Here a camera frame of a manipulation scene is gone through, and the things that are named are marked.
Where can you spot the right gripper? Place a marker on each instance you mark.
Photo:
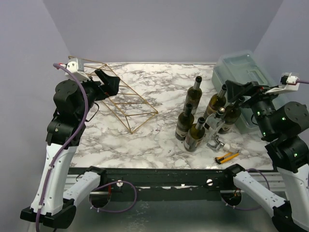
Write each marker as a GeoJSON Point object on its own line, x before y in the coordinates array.
{"type": "Point", "coordinates": [249, 93]}

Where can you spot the wine bottle cream label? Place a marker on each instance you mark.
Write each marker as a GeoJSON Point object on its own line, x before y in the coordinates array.
{"type": "Point", "coordinates": [217, 100]}

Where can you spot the green wine bottle back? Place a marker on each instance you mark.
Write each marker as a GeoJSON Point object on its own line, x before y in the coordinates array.
{"type": "Point", "coordinates": [194, 94]}

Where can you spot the clear square liquor bottle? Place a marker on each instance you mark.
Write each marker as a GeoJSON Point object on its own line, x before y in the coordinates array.
{"type": "Point", "coordinates": [215, 122]}

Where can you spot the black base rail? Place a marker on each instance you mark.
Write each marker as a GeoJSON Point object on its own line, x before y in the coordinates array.
{"type": "Point", "coordinates": [170, 184]}

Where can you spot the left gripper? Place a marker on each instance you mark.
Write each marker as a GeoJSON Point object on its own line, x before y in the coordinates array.
{"type": "Point", "coordinates": [102, 87]}

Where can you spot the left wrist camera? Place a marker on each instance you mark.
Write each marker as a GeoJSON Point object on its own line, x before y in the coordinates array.
{"type": "Point", "coordinates": [76, 67]}

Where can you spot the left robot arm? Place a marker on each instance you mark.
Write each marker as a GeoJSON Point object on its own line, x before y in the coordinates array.
{"type": "Point", "coordinates": [53, 206]}

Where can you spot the white plastic pipe fitting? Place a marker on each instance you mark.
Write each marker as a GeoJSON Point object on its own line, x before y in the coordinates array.
{"type": "Point", "coordinates": [230, 148]}

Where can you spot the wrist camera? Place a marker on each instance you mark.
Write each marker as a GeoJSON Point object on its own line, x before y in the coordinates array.
{"type": "Point", "coordinates": [288, 83]}
{"type": "Point", "coordinates": [76, 67]}

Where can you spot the green wine bottle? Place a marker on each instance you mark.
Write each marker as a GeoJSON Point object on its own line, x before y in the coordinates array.
{"type": "Point", "coordinates": [195, 135]}
{"type": "Point", "coordinates": [194, 94]}
{"type": "Point", "coordinates": [184, 123]}

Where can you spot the aluminium extrusion rail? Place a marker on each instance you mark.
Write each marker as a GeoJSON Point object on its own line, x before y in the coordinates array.
{"type": "Point", "coordinates": [272, 180]}

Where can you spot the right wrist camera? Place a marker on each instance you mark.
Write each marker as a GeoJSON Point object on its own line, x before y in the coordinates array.
{"type": "Point", "coordinates": [288, 83]}

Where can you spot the chrome faucet handle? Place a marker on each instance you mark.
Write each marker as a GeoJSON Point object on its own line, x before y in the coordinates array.
{"type": "Point", "coordinates": [215, 144]}

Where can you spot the dark wine bottle right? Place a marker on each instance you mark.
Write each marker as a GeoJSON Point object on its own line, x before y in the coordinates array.
{"type": "Point", "coordinates": [232, 114]}

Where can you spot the yellow utility knife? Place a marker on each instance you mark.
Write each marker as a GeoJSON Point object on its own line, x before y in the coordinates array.
{"type": "Point", "coordinates": [227, 157]}

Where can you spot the gold wire wine rack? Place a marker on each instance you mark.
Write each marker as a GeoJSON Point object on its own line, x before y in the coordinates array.
{"type": "Point", "coordinates": [129, 107]}

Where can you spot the green wine bottle front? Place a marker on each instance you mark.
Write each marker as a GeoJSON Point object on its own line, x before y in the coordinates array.
{"type": "Point", "coordinates": [195, 135]}

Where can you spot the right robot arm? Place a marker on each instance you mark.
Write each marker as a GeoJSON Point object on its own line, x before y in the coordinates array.
{"type": "Point", "coordinates": [290, 155]}

